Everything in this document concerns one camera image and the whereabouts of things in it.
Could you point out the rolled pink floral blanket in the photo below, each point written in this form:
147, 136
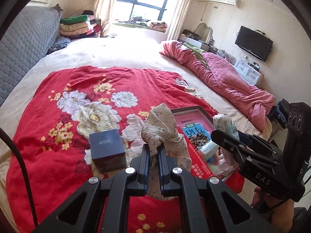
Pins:
158, 26

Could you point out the air conditioner pipe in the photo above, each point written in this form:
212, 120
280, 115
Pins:
204, 11

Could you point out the dark clothes pile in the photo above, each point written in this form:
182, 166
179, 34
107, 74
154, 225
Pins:
136, 20

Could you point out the red floral blanket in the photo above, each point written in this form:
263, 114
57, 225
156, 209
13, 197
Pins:
60, 150

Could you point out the leopard print cloth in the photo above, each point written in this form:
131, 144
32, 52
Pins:
199, 141

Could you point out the grey quilted headboard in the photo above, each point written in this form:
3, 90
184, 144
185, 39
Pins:
24, 48

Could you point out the person's right hand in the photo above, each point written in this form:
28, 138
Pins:
284, 206

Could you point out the black wall television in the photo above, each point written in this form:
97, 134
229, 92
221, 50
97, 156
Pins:
254, 43

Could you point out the white framed mirror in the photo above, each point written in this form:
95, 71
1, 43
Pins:
205, 32

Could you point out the pink quilt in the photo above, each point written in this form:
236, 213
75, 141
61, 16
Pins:
230, 85

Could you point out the white air conditioner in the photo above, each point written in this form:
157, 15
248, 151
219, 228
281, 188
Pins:
224, 0

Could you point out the stack of folded blankets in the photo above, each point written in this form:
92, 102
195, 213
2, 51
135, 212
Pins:
77, 25

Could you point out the bed with cream sheet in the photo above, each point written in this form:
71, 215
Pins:
121, 53

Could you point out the cream curtain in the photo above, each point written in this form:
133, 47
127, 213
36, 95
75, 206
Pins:
107, 7
181, 9

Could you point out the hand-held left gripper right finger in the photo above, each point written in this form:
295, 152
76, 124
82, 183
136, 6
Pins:
160, 172

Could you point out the green cloth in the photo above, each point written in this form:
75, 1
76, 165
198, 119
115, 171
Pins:
196, 53

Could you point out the pink plastic packet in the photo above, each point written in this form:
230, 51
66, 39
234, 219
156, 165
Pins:
226, 162

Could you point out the teal white tissue packet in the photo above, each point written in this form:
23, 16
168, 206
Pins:
224, 123
209, 151

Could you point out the dressing table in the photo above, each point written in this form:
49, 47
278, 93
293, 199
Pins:
194, 40

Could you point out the dark blue bag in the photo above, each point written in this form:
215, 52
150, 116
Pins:
279, 114

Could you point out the dark blue box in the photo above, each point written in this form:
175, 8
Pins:
107, 145

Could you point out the shallow box with pink print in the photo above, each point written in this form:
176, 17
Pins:
187, 121

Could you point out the white drawer cabinet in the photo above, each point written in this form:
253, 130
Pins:
247, 70

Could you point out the cream plush toy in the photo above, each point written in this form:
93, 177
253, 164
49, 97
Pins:
162, 126

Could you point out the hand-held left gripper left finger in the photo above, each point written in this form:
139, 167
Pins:
145, 170

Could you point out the cluster of cosmetic bottles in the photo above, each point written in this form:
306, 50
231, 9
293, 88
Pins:
226, 55

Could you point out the dark patterned pillow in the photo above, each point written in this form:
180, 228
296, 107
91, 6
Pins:
58, 45

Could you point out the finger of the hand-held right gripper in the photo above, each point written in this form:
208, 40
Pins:
245, 137
228, 143

